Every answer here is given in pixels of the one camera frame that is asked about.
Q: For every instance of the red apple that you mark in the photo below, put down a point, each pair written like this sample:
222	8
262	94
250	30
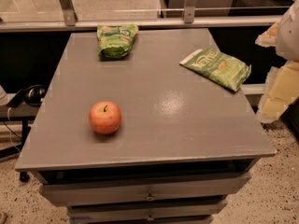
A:
105	117

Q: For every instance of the black headphones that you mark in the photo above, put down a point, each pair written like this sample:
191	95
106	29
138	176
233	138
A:
32	96

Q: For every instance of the lower grey drawer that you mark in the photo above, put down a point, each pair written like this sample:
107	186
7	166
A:
146	212

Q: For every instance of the green snack bag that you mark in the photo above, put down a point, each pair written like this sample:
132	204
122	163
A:
115	42

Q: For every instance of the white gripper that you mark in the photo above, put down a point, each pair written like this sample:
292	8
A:
290	37

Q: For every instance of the top grey drawer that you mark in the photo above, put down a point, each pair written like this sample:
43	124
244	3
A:
146	189

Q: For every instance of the grey drawer cabinet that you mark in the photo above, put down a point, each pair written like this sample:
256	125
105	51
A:
173	121

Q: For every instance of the grey drawer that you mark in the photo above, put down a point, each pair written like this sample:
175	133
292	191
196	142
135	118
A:
146	189
146	212

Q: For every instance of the metal railing with glass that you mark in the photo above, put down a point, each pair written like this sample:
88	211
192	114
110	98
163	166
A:
85	15

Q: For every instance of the green jalapeno chip bag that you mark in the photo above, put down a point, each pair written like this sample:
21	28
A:
218	67

